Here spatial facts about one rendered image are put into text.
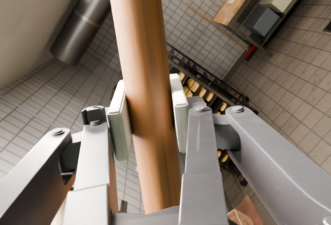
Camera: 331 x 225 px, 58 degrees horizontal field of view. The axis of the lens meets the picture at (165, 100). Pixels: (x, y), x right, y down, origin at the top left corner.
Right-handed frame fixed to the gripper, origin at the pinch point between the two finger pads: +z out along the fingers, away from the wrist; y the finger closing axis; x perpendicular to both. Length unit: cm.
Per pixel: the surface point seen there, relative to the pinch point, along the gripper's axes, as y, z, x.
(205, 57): 86, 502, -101
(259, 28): 159, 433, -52
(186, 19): 59, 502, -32
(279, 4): 189, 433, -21
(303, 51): 189, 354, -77
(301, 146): 131, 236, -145
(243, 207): 52, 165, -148
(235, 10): 120, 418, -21
